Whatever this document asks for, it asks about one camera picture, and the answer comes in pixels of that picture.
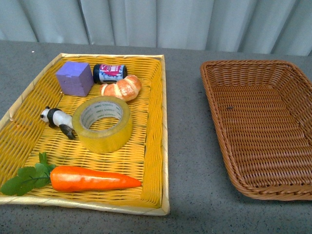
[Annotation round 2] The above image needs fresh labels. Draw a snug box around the yellow woven tray basket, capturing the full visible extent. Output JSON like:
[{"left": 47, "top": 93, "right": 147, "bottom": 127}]
[{"left": 0, "top": 54, "right": 170, "bottom": 215}]

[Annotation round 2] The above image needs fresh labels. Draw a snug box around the small dark printed can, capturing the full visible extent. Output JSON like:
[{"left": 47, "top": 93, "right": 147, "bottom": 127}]
[{"left": 93, "top": 64, "right": 128, "bottom": 84}]

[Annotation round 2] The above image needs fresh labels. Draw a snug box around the plastic toy carrot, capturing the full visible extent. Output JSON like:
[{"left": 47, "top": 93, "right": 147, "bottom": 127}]
[{"left": 0, "top": 152, "right": 141, "bottom": 196}]

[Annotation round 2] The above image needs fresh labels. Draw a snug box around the yellow packing tape roll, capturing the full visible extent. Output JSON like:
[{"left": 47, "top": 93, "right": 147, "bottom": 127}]
[{"left": 72, "top": 96, "right": 133, "bottom": 154}]

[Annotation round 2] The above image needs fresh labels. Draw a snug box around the brown wicker basket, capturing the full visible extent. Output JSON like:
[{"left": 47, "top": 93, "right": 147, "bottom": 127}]
[{"left": 200, "top": 60, "right": 312, "bottom": 201}]

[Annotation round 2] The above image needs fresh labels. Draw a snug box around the panda figurine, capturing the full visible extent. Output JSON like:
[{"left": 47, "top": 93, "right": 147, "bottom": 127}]
[{"left": 40, "top": 106, "right": 76, "bottom": 140}]

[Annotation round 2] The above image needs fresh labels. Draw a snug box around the toy croissant bread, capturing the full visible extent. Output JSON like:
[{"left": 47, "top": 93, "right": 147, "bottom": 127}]
[{"left": 99, "top": 75, "right": 142, "bottom": 102}]

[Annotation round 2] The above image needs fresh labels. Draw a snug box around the purple foam cube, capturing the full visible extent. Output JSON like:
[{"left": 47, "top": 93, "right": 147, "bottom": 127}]
[{"left": 56, "top": 61, "right": 94, "bottom": 97}]

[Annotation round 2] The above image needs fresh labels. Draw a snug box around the grey pleated curtain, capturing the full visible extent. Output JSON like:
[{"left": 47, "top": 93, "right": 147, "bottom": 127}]
[{"left": 0, "top": 0, "right": 312, "bottom": 56}]

